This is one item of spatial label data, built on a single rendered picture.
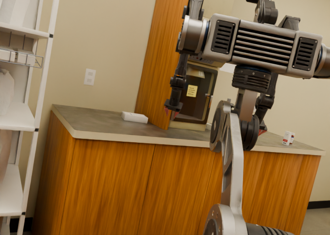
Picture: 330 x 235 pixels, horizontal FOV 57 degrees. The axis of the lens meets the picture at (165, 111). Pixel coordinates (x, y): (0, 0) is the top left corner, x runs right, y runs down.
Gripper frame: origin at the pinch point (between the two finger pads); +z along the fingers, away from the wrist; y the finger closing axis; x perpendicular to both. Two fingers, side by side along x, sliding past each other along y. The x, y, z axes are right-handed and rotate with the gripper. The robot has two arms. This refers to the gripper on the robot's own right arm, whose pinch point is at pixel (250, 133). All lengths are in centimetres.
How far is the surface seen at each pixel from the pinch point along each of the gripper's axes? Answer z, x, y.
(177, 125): 20, -19, 42
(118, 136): -4, 26, 77
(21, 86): 9, -18, 146
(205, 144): 11.3, 5.0, 25.8
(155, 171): 22, 23, 53
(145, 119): 17, -15, 64
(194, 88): -2.5, -34.8, 35.1
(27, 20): -27, -39, 147
